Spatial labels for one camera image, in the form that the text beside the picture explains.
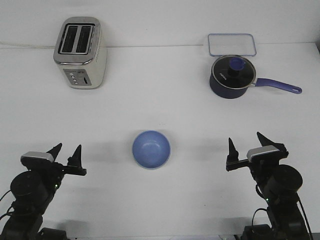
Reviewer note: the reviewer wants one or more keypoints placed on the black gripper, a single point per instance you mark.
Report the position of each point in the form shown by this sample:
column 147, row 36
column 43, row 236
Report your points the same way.
column 261, row 166
column 53, row 172

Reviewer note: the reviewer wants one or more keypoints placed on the blue bowl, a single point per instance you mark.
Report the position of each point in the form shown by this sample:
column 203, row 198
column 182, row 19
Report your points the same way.
column 151, row 149

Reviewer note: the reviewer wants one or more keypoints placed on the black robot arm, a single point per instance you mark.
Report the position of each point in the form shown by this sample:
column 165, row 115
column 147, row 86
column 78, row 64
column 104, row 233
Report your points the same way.
column 278, row 185
column 34, row 190

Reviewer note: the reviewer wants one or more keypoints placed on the dark blue saucepan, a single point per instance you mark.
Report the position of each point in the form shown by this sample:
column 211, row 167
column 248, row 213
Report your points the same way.
column 258, row 82

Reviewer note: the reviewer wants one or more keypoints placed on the glass pot lid blue knob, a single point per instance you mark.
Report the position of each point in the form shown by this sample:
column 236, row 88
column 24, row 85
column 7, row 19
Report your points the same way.
column 233, row 71

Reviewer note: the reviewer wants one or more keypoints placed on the silver two-slot toaster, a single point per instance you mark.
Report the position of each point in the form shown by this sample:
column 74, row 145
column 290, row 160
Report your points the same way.
column 80, row 52

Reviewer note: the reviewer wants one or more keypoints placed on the clear blue-rimmed container lid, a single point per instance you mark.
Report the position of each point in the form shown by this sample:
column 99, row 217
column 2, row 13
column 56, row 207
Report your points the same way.
column 221, row 44

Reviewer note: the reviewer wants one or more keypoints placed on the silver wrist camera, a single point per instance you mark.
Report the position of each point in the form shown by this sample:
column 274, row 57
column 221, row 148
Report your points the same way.
column 36, row 155
column 259, row 151

